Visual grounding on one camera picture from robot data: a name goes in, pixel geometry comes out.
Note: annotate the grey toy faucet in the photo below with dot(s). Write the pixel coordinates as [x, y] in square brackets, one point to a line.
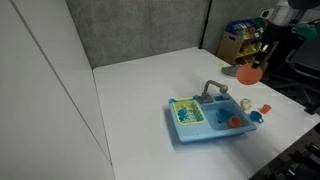
[210, 85]

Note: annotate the teal camera mount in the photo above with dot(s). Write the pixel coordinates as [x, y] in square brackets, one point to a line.
[305, 31]

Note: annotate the black equipment clutter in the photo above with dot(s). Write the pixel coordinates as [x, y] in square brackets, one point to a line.
[293, 156]

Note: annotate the wooden toy shelf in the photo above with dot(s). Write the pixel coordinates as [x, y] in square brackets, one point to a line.
[243, 36]

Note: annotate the blue tumbler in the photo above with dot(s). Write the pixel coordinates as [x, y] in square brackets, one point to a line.
[182, 115]

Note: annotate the orange toy plate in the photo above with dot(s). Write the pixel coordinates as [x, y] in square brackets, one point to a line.
[248, 75]

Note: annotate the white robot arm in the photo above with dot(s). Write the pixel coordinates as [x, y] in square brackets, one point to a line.
[286, 13]

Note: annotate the black pole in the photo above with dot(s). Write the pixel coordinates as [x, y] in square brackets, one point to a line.
[205, 23]

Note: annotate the small orange cup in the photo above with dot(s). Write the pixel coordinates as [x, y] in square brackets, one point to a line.
[265, 108]

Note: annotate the black office chair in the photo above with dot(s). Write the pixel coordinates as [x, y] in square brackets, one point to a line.
[305, 70]

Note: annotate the blue toy sink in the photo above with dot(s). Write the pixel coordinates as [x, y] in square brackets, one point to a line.
[200, 131]

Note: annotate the yellow drying rack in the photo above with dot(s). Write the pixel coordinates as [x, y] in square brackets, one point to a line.
[188, 111]

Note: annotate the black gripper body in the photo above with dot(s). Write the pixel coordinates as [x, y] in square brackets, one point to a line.
[265, 51]

